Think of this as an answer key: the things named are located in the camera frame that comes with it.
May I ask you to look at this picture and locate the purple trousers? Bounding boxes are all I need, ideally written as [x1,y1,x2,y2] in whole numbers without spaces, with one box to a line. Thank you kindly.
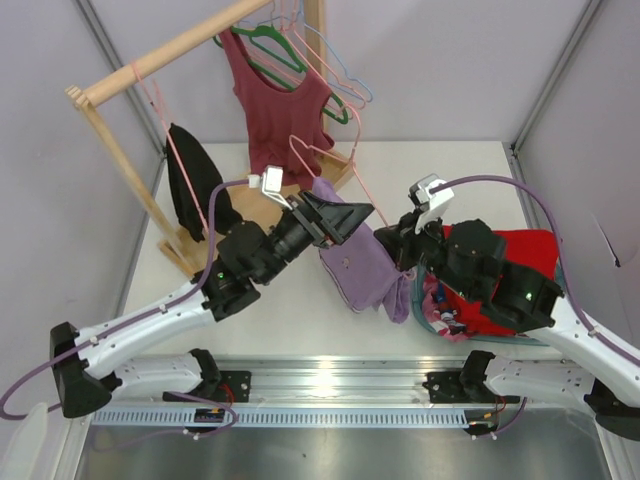
[311,176,412,325]

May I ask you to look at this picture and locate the pink wire hanger with trousers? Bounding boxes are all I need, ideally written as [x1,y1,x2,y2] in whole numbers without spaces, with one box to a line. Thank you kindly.
[288,123,389,226]

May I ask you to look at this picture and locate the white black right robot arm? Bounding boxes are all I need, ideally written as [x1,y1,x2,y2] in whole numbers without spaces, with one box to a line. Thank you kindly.
[374,214,639,441]

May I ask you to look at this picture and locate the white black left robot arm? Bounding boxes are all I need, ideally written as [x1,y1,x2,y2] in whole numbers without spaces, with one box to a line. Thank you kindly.
[50,191,374,418]

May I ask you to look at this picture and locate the green hanger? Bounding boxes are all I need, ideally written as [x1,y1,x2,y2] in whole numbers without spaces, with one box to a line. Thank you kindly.
[230,25,349,125]

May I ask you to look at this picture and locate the teal plastic basin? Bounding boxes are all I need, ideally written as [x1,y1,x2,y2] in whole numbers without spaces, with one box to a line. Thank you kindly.
[410,259,566,351]

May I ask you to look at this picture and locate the wooden clothes rack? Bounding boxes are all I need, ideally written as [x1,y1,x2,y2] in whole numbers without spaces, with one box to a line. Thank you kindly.
[63,0,357,279]

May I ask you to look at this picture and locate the colourful clothes in basin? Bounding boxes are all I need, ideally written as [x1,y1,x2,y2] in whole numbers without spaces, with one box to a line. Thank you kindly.
[421,275,475,342]

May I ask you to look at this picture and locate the maroon tank top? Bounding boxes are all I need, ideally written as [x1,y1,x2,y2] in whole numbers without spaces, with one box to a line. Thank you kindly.
[219,29,334,190]

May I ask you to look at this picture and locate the red folded cloth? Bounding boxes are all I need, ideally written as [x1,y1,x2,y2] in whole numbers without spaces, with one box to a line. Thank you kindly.
[439,220,562,334]

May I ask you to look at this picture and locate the black garment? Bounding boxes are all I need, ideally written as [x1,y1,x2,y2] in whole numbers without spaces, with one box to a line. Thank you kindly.
[165,123,223,243]

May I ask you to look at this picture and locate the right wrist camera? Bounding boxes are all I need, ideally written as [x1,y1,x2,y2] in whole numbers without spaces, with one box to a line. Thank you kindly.
[409,174,454,234]

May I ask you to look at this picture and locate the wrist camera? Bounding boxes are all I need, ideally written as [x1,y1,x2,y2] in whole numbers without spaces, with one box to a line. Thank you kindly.
[409,174,454,234]
[247,165,291,210]

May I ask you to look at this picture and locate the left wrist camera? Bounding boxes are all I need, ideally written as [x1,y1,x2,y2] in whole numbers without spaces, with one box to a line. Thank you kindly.
[247,165,291,210]

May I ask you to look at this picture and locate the aluminium rail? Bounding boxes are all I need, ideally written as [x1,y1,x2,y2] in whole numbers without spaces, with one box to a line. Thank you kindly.
[113,351,606,411]

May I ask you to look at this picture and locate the empty pink wire hanger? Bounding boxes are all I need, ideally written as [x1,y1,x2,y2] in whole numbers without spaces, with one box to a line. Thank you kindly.
[239,0,369,121]

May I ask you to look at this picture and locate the pink wire hanger with black garment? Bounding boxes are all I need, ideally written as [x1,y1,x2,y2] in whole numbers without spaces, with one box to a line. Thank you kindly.
[130,61,210,235]

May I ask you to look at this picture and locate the blue wire hanger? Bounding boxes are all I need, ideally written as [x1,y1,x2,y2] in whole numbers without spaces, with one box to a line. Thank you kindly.
[239,0,375,104]

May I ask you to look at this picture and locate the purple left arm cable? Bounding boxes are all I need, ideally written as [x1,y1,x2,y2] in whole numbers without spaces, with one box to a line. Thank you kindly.
[0,179,261,441]

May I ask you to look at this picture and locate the white slotted cable duct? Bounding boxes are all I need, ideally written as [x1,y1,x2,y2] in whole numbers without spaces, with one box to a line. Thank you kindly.
[92,407,469,429]

